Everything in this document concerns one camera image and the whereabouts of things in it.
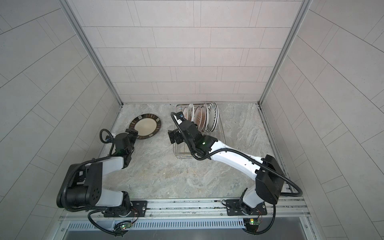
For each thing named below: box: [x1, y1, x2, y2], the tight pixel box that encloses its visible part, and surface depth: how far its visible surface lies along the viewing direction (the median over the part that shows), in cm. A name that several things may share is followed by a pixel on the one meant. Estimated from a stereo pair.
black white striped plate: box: [207, 102, 219, 133], surface depth 93 cm
